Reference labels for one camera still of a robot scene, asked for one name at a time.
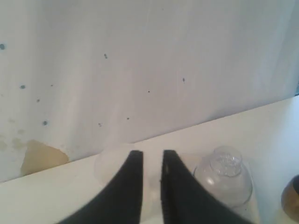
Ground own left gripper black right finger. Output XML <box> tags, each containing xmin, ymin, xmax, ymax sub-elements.
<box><xmin>160</xmin><ymin>150</ymin><xmax>250</xmax><ymax>224</ymax></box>

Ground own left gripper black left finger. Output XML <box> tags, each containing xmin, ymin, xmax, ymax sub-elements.
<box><xmin>60</xmin><ymin>150</ymin><xmax>143</xmax><ymax>224</ymax></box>

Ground clear dome lid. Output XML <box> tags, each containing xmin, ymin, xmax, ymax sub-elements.
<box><xmin>193</xmin><ymin>146</ymin><xmax>253</xmax><ymax>208</ymax></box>

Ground round wooden bowl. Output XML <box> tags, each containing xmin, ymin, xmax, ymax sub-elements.
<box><xmin>281</xmin><ymin>175</ymin><xmax>299</xmax><ymax>223</ymax></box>

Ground translucent lidded plastic container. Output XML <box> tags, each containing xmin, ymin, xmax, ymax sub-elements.
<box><xmin>94</xmin><ymin>143</ymin><xmax>158</xmax><ymax>204</ymax></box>

